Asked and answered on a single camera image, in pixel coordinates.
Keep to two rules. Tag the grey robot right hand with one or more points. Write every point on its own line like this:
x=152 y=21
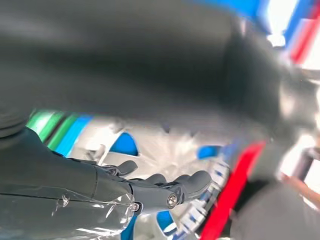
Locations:
x=50 y=182

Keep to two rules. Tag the green plastic crate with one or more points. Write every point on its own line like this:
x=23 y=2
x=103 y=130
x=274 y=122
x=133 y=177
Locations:
x=53 y=127

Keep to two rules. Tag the blue metal shelf rack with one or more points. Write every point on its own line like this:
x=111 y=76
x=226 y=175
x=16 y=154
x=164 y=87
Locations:
x=75 y=134

